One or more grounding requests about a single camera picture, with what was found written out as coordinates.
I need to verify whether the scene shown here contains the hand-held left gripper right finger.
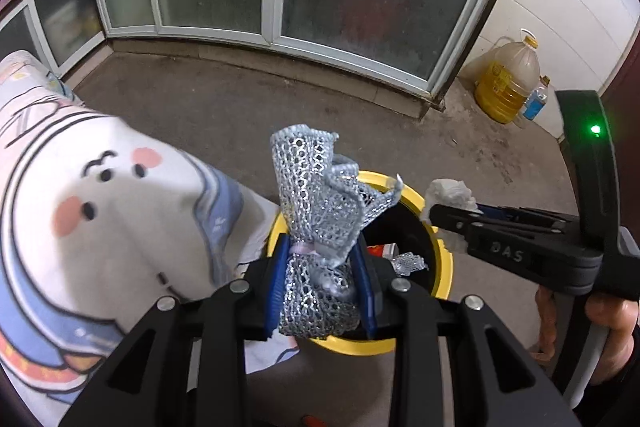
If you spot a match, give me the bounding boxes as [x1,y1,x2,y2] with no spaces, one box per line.
[351,248,583,427]

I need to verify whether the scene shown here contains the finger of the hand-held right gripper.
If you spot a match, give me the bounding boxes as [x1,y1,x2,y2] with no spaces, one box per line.
[475,204,581,233]
[429,203,601,293]

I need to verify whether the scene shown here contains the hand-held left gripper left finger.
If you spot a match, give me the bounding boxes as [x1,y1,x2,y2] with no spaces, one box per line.
[57,237,301,427]

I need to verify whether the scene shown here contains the yellow round bin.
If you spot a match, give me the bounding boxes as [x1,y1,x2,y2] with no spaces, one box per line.
[265,171,455,356]

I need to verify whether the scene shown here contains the white tissue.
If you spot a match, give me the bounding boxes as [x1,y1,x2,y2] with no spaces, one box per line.
[420,178,479,254]

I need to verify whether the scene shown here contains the silver mesh ribbon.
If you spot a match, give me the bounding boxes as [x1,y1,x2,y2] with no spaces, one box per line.
[270,124,403,339]

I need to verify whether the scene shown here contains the person's right hand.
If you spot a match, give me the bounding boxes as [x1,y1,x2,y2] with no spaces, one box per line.
[586,294,640,383]

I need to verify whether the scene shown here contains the small silver mesh scrap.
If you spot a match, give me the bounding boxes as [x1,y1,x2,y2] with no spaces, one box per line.
[390,252,430,277]

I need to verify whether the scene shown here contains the small blue liquid bottle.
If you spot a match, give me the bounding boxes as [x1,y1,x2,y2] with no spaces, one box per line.
[522,76,551,122]

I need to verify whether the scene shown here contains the yellow cooking oil jug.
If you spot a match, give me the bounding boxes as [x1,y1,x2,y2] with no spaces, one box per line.
[474,29,542,124]

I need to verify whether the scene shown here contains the printed cartoon blanket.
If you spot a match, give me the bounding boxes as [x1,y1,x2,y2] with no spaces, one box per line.
[0,51,301,414]

